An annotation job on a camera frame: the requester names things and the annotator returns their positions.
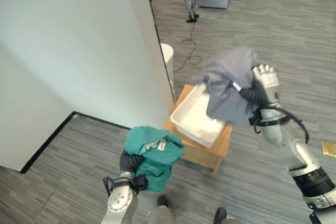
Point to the low wooden table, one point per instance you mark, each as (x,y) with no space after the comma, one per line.
(207,150)

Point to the white plastic laundry basket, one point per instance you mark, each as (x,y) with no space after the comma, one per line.
(195,120)

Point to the robot leg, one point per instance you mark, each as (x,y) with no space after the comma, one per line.
(223,214)
(161,212)

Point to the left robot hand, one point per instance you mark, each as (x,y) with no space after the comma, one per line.
(130,161)

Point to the white round bin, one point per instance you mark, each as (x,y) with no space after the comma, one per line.
(167,58)

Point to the robot left leg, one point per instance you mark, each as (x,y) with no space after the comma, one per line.
(161,212)

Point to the robot right leg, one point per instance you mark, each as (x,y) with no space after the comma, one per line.
(223,214)

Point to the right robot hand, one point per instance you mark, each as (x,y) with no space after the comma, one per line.
(263,87)

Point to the yellow-brown flat object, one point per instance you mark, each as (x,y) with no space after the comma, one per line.
(328,148)

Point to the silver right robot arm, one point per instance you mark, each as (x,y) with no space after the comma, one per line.
(294,153)

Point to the teal green cloth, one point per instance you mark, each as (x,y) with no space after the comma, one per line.
(153,155)

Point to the grey cloth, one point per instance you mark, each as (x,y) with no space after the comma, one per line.
(228,90)

